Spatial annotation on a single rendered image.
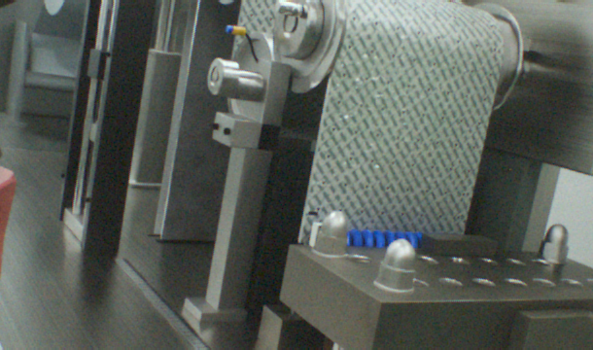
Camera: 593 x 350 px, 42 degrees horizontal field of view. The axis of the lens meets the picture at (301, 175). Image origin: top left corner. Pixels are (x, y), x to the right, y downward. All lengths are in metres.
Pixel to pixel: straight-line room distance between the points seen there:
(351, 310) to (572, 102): 0.44
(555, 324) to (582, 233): 3.15
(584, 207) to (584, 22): 2.95
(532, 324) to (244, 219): 0.34
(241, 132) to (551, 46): 0.42
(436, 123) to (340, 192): 0.14
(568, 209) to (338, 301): 3.32
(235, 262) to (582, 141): 0.44
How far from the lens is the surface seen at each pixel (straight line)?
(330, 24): 0.82
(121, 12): 1.06
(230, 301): 0.92
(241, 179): 0.87
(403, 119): 0.87
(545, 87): 1.03
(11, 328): 0.84
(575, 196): 3.97
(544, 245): 0.98
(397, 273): 0.69
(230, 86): 0.84
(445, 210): 0.95
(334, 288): 0.71
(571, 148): 0.99
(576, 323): 0.81
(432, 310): 0.70
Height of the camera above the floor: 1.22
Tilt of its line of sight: 9 degrees down
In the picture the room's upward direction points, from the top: 11 degrees clockwise
